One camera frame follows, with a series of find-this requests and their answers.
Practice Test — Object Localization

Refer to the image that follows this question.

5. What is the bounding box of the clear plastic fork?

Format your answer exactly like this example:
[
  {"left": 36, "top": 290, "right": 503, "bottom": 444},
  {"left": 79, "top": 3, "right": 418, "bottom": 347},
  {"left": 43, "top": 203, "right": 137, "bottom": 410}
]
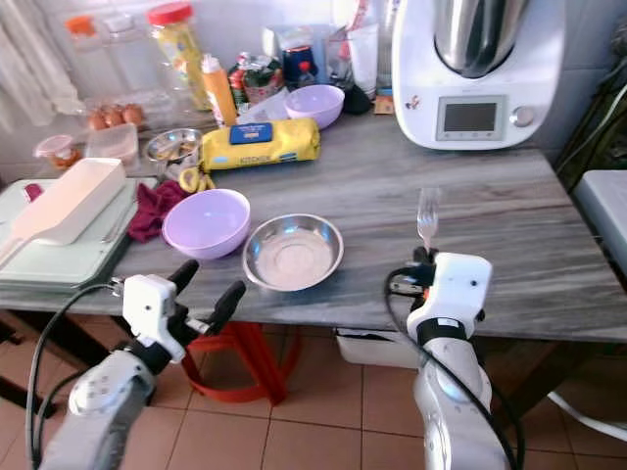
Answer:
[{"left": 415, "top": 186, "right": 442, "bottom": 251}]

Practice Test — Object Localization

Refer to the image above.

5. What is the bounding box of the large lilac plastic bowl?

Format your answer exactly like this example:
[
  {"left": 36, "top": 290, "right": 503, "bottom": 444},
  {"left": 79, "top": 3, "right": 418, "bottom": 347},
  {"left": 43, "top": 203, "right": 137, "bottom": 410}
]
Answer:
[{"left": 163, "top": 188, "right": 252, "bottom": 260}]

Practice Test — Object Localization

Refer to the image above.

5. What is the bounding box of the red plastic stool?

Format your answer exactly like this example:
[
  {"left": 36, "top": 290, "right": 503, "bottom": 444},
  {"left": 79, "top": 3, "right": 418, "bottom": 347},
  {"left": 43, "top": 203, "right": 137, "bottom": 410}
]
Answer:
[{"left": 181, "top": 321, "right": 290, "bottom": 404}]

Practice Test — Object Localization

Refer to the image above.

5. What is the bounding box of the maroon cloth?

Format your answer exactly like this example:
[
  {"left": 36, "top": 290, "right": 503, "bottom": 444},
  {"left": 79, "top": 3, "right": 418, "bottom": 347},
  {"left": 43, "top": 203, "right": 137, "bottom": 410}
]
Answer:
[{"left": 127, "top": 180, "right": 187, "bottom": 242}]

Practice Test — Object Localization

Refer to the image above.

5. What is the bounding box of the white plastic storage box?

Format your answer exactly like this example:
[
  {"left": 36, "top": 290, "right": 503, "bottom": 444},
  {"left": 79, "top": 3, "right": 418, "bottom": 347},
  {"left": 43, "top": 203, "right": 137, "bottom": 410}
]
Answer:
[{"left": 333, "top": 328, "right": 420, "bottom": 369}]

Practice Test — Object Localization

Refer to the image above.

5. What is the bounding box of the round steel plate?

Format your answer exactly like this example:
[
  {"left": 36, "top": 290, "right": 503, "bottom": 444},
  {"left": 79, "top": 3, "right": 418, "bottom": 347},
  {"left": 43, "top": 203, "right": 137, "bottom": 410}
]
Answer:
[{"left": 243, "top": 213, "right": 345, "bottom": 292}]

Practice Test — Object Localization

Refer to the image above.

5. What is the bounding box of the pale green cutting board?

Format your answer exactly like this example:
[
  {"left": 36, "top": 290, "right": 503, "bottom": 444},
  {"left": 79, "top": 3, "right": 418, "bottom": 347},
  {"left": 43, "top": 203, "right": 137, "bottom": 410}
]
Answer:
[{"left": 0, "top": 178, "right": 143, "bottom": 293}]

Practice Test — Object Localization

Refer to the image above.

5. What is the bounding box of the white plastic scoop container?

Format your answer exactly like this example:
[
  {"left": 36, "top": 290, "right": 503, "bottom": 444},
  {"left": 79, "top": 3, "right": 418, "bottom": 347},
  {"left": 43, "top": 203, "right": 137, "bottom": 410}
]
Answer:
[{"left": 0, "top": 157, "right": 126, "bottom": 265}]

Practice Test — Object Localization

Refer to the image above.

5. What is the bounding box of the clear plastic food container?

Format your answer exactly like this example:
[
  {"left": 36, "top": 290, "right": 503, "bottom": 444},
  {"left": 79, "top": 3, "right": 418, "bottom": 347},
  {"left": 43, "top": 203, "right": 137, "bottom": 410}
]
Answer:
[{"left": 85, "top": 122, "right": 140, "bottom": 163}]

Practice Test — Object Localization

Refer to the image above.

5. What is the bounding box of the small orange box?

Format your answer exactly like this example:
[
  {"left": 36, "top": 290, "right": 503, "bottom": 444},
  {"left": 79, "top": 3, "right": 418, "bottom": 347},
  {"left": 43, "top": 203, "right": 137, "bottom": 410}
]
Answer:
[{"left": 374, "top": 88, "right": 397, "bottom": 115}]

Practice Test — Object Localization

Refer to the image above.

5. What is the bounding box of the yellow wipes pack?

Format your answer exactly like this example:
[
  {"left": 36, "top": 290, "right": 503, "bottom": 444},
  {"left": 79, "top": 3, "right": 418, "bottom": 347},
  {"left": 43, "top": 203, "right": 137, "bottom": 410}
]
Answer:
[{"left": 201, "top": 118, "right": 321, "bottom": 172}]

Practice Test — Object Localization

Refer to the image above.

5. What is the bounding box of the small black object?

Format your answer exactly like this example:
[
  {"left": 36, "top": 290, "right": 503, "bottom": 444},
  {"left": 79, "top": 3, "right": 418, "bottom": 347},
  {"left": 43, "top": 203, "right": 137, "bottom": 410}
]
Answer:
[{"left": 343, "top": 86, "right": 373, "bottom": 115}]

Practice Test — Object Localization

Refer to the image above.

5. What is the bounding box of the small pink lidded tub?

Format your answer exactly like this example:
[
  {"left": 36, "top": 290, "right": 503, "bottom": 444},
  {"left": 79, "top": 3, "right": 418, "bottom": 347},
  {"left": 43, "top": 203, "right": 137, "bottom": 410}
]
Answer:
[{"left": 34, "top": 134, "right": 81, "bottom": 169}]

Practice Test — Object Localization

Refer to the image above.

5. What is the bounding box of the orange white capped bottle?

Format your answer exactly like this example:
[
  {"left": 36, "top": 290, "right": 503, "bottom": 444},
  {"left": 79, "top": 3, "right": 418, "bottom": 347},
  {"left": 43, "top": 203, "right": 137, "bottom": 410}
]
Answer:
[{"left": 201, "top": 54, "right": 236, "bottom": 126}]

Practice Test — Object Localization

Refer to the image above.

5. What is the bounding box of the small lilac plastic bowl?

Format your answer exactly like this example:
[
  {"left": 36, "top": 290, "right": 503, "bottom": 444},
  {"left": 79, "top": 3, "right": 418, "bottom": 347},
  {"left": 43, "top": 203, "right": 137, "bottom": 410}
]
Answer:
[{"left": 284, "top": 84, "right": 346, "bottom": 129}]

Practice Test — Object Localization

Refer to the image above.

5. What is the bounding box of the white kitchen food processor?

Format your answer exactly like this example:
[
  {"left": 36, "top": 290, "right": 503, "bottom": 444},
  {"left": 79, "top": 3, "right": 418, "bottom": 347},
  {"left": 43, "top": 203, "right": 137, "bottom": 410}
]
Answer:
[{"left": 392, "top": 0, "right": 567, "bottom": 151}]

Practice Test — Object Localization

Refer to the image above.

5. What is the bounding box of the red lidded pasta jar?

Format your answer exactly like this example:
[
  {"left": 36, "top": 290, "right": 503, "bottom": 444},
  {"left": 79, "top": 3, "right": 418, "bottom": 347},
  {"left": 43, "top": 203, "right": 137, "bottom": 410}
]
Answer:
[{"left": 147, "top": 1, "right": 209, "bottom": 111}]

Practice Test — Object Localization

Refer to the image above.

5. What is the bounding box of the dark blue can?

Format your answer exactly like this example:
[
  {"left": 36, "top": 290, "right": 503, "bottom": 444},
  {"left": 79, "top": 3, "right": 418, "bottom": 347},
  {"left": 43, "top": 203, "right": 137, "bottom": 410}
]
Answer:
[{"left": 282, "top": 44, "right": 316, "bottom": 89}]

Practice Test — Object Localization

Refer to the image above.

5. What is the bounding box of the clear orange lidded jar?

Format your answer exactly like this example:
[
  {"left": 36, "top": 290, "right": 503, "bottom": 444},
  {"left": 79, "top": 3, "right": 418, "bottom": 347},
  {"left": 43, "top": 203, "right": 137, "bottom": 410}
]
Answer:
[{"left": 64, "top": 15, "right": 109, "bottom": 99}]

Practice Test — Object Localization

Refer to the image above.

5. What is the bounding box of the white curtain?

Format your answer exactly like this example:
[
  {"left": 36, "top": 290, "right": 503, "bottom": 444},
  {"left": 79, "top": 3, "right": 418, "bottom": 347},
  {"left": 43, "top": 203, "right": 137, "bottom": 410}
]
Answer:
[{"left": 0, "top": 0, "right": 79, "bottom": 128}]

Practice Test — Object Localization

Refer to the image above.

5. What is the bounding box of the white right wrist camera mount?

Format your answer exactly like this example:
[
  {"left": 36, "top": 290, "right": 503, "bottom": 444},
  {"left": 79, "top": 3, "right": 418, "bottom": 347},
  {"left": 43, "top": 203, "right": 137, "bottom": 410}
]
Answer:
[{"left": 419, "top": 253, "right": 493, "bottom": 329}]

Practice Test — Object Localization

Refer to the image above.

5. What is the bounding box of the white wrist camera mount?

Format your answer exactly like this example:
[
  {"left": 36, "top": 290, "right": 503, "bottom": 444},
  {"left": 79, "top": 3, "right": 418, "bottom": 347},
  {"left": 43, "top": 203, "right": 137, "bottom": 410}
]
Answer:
[
  {"left": 419, "top": 253, "right": 493, "bottom": 329},
  {"left": 122, "top": 274, "right": 189, "bottom": 349}
]

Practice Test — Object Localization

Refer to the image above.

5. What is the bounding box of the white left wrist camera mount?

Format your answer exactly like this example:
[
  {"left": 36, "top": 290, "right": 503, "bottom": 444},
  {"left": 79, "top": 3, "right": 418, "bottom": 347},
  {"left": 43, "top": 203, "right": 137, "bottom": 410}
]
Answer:
[{"left": 122, "top": 274, "right": 189, "bottom": 349}]

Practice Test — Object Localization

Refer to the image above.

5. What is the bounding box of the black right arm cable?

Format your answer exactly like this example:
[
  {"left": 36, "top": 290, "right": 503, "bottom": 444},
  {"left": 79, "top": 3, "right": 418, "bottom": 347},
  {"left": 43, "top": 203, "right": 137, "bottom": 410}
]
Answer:
[{"left": 385, "top": 269, "right": 525, "bottom": 470}]

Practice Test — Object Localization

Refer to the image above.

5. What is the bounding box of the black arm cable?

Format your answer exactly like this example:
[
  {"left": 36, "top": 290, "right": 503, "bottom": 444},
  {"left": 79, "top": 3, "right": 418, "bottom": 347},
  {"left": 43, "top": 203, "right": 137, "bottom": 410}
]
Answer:
[
  {"left": 385, "top": 269, "right": 525, "bottom": 470},
  {"left": 27, "top": 282, "right": 128, "bottom": 470}
]

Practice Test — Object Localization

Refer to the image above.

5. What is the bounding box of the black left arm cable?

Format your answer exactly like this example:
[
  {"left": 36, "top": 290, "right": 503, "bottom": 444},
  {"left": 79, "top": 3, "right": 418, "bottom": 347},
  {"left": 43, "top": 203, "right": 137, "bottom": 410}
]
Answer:
[{"left": 27, "top": 282, "right": 128, "bottom": 470}]

